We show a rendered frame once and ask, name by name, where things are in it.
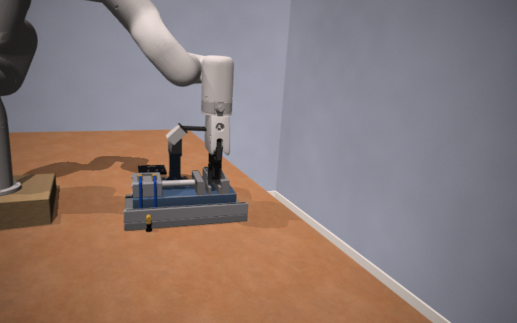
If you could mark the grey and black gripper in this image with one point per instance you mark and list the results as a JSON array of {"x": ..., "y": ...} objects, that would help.
[{"x": 217, "y": 140}]

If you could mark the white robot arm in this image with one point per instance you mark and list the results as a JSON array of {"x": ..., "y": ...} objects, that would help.
[{"x": 141, "y": 18}]

